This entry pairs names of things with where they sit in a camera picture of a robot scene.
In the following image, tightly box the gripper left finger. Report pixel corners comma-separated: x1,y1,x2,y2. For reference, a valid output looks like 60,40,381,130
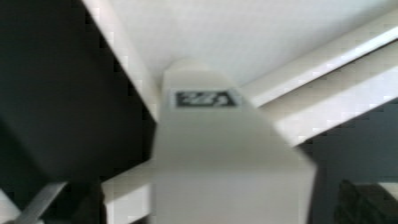
14,181,106,224

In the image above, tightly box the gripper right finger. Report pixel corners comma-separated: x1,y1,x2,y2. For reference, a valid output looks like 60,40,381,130
333,180,398,224

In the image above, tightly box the white leg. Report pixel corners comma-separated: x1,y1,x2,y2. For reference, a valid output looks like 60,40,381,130
149,59,316,224

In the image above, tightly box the white desk top panel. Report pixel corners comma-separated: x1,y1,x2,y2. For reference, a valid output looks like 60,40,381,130
81,0,398,106

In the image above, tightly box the white U-shaped frame fixture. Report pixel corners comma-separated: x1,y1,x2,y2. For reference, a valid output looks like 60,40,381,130
0,39,398,224

